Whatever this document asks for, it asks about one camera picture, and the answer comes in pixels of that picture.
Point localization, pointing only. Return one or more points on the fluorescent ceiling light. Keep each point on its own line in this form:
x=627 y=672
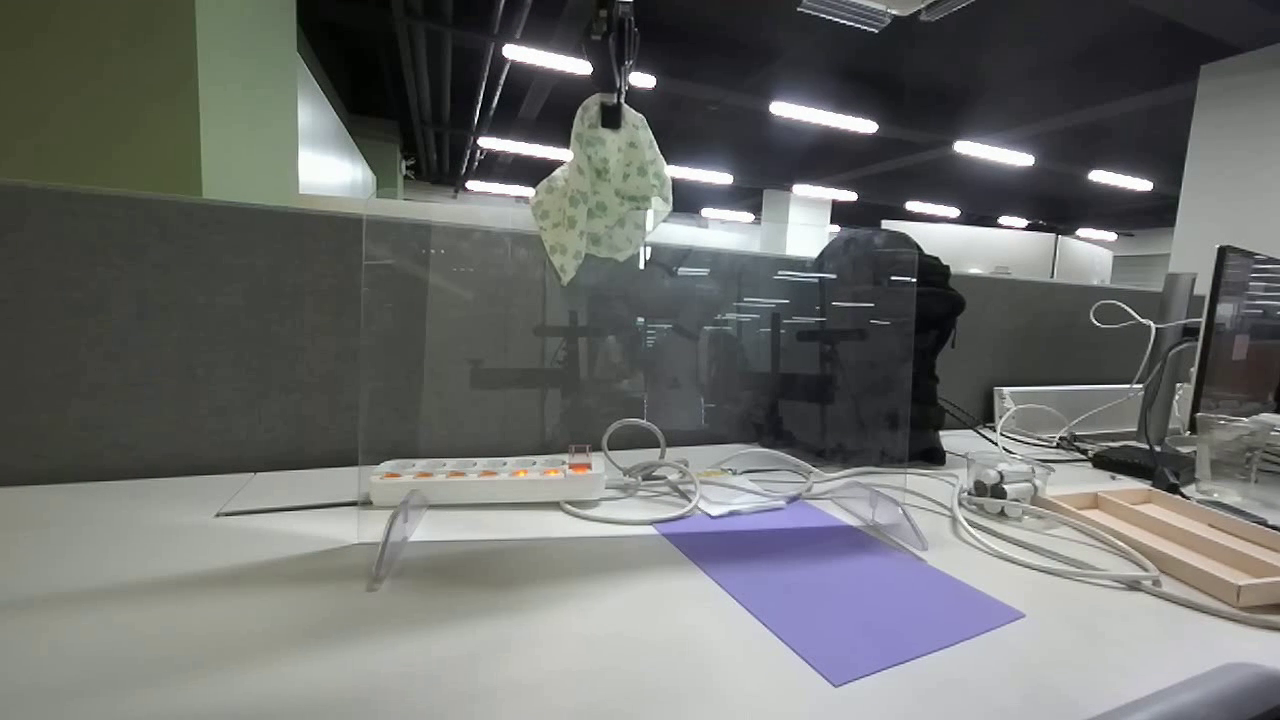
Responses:
x=497 y=191
x=932 y=208
x=702 y=174
x=547 y=58
x=993 y=152
x=1120 y=183
x=1012 y=220
x=826 y=192
x=826 y=119
x=728 y=214
x=1099 y=234
x=525 y=150

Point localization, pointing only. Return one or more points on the white rectangular box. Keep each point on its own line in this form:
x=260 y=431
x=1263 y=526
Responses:
x=1066 y=414

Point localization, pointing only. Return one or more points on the black monitor stand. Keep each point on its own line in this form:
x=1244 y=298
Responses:
x=1147 y=464

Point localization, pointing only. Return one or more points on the grey desk partition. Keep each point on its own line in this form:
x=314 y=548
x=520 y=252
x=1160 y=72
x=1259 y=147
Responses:
x=173 y=333

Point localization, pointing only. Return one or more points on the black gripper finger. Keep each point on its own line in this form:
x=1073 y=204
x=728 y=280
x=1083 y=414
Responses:
x=627 y=41
x=603 y=41

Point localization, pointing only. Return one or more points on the green patterned white towel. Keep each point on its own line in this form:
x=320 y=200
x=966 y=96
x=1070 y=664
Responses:
x=603 y=200

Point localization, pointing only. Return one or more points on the clear plastic container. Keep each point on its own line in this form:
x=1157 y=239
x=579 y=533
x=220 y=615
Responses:
x=1241 y=462

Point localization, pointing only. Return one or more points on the grey curved bar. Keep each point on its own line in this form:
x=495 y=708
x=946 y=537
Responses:
x=1202 y=697

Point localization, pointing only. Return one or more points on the ceiling air vent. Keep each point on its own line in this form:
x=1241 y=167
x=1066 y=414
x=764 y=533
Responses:
x=882 y=15

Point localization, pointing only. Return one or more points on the black computer monitor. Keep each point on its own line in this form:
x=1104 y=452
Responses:
x=1241 y=333

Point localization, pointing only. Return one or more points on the wooden tray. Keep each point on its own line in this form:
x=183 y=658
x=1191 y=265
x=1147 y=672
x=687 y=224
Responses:
x=1175 y=545

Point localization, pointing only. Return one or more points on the white plug adapter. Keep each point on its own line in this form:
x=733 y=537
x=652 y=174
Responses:
x=1001 y=479
x=997 y=506

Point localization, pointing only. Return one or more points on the green square column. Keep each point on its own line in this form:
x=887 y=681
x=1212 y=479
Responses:
x=105 y=92

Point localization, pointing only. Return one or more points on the purple paper sheet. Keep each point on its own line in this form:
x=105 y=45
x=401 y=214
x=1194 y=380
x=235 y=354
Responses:
x=826 y=585

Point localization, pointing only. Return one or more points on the white power strip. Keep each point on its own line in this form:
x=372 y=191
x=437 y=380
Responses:
x=465 y=482

